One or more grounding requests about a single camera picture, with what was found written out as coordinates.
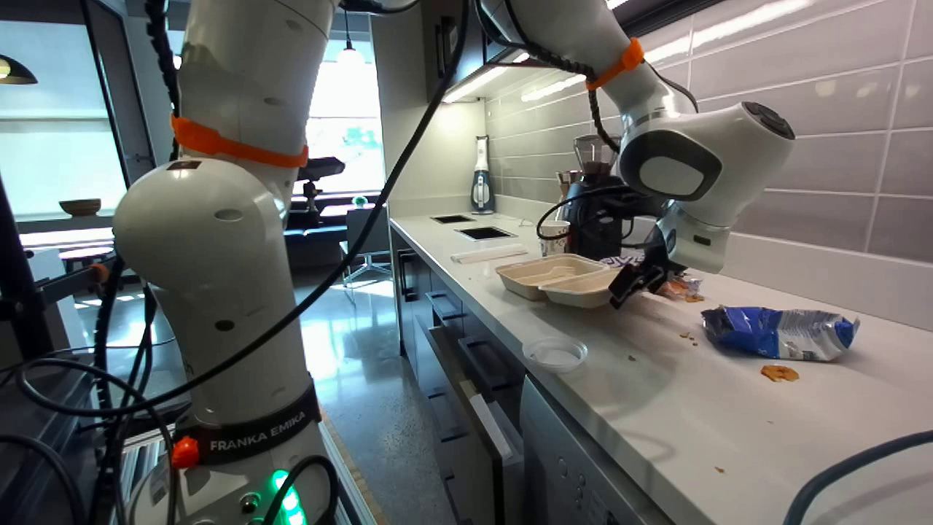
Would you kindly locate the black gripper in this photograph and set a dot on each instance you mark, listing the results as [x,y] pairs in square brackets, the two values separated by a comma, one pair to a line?
[662,254]

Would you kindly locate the beige takeaway clamshell pack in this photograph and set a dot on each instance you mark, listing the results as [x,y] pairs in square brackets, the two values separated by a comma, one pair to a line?
[554,280]

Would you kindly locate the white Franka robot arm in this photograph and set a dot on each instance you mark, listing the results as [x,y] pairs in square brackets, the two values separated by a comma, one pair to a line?
[215,292]

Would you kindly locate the orange purple snack wrapper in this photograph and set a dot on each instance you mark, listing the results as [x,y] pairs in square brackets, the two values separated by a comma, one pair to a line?
[685,286]

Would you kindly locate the black coffee grinder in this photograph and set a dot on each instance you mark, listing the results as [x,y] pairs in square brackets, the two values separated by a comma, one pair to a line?
[595,219]

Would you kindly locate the printed white paper cup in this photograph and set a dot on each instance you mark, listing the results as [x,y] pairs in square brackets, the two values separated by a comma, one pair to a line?
[554,244]

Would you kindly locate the blue chip bag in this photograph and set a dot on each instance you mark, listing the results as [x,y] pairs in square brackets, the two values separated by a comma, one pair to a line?
[777,334]

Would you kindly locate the orange chip piece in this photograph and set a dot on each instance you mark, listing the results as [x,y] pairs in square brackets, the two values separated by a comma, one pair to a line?
[780,375]

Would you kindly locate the clear glass bottle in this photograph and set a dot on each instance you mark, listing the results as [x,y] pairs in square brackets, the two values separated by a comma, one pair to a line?
[483,178]

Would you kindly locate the dark cabinet drawer front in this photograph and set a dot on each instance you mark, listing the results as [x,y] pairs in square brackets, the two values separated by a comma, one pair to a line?
[457,350]

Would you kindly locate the dark dishwasher front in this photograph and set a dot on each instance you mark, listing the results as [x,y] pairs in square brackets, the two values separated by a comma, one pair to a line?
[572,467]

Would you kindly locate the grey office chair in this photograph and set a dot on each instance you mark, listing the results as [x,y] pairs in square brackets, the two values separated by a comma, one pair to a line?
[366,236]

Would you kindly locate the dark upper cabinet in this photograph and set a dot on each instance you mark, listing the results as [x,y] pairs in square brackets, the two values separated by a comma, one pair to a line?
[457,48]

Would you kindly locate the small dark bowl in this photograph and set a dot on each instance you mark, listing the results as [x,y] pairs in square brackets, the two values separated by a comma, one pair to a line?
[79,206]

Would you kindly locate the dark pendant lamp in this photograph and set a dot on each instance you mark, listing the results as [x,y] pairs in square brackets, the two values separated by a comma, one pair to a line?
[15,70]

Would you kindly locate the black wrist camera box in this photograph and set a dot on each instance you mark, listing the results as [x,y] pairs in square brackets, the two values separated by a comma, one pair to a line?
[623,206]

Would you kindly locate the black camera on tripod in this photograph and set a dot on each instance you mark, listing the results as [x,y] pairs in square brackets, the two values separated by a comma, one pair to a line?
[325,175]

